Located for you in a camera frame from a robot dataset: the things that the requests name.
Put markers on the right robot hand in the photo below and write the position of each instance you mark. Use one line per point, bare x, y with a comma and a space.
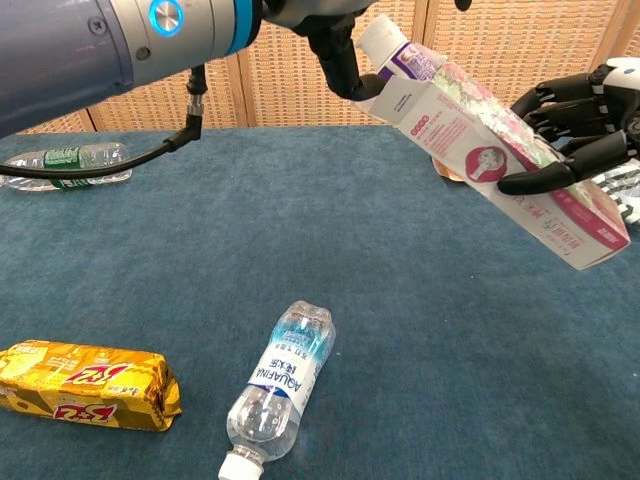
600, 120

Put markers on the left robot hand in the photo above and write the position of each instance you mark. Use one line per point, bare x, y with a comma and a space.
335, 55

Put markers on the purple toothpaste tube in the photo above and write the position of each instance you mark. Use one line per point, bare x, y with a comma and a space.
395, 50

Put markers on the floral pink box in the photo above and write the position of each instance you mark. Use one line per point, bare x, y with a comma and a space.
465, 145

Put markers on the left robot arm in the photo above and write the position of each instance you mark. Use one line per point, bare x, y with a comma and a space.
75, 55

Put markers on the striped plastic bag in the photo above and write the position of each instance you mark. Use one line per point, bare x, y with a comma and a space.
627, 195

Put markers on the woven bamboo folding screen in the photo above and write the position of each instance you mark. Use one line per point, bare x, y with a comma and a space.
500, 50

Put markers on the brown spout pouch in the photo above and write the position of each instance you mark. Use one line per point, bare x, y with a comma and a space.
442, 173

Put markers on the teal table cover cloth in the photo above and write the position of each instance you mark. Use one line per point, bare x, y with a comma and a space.
320, 240

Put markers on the green label water bottle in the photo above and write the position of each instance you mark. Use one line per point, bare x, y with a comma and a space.
65, 156

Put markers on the blue label water bottle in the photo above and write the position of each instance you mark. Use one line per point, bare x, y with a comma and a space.
275, 395

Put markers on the gold biscuit package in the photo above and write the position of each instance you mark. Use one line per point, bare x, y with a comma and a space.
90, 385

